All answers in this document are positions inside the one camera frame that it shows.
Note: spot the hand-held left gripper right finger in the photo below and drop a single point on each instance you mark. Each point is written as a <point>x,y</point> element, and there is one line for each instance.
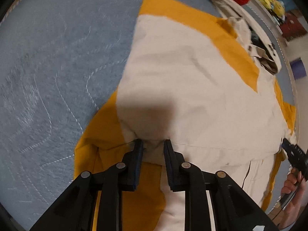
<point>168,163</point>

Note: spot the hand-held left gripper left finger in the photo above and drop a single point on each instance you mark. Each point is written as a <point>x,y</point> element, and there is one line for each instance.
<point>138,163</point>

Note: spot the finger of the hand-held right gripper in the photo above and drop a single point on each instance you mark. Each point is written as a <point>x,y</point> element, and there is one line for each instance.
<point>285,145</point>

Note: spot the beige and yellow jacket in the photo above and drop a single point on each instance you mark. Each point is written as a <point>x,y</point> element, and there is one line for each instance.
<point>192,77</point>

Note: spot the person's right hand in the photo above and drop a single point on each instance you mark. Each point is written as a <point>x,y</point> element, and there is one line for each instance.
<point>292,185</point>

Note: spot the purple object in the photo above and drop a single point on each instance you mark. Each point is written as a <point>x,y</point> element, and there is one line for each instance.
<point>300,68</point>

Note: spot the dark red bag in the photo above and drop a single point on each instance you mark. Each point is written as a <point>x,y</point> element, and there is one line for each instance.
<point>296,24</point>

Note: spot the blue quilted bed mattress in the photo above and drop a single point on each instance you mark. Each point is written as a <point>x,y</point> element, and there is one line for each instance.
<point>48,77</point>

